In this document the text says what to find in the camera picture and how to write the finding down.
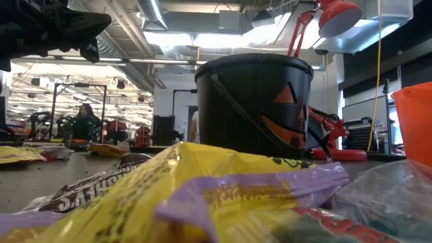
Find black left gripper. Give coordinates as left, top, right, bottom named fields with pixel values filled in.
left=0, top=0, right=113, bottom=72

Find yellow Sour Patch candy packet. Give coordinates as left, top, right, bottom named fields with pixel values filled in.
left=153, top=161, right=351, bottom=243
left=0, top=140, right=320, bottom=243
left=86, top=141, right=131, bottom=158
left=0, top=145, right=47, bottom=165

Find silver red candy wrapper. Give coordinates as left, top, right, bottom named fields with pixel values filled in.
left=32, top=144, right=76, bottom=162

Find brown Hershey's chocolate bar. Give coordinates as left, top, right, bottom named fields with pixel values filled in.
left=20, top=153, right=153, bottom=214

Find black jack-o-lantern bucket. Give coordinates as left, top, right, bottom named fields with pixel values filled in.
left=194, top=53, right=334, bottom=163

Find red green candy packet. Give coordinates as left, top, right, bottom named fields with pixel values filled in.
left=269, top=206, right=432, bottom=243

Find clear candy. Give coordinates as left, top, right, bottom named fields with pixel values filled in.
left=331, top=159, right=432, bottom=237

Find person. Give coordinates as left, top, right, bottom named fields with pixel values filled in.
left=190, top=110, right=200, bottom=144
left=72, top=103, right=103, bottom=142

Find red storage bins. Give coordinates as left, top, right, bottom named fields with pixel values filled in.
left=134, top=126, right=152, bottom=148

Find red desk lamp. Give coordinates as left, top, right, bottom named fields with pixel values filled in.
left=286, top=0, right=368, bottom=162

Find black perforated box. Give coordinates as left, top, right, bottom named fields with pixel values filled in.
left=342, top=117, right=376, bottom=152

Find black pole stand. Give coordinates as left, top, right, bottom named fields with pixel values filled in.
left=382, top=78, right=394, bottom=155

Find orange jack-o-lantern bucket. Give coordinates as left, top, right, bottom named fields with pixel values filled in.
left=391, top=81, right=432, bottom=169

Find black frame stand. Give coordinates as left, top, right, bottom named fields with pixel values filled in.
left=171, top=88, right=198, bottom=117
left=49, top=82, right=108, bottom=143

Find yellow extension cable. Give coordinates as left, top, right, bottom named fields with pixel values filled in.
left=367, top=0, right=385, bottom=153

